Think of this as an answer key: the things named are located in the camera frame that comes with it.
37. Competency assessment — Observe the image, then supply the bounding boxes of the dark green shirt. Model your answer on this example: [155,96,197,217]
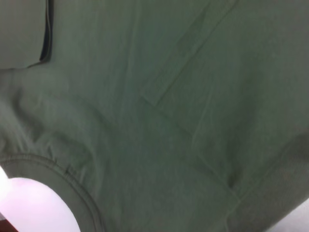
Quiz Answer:
[0,0,309,232]

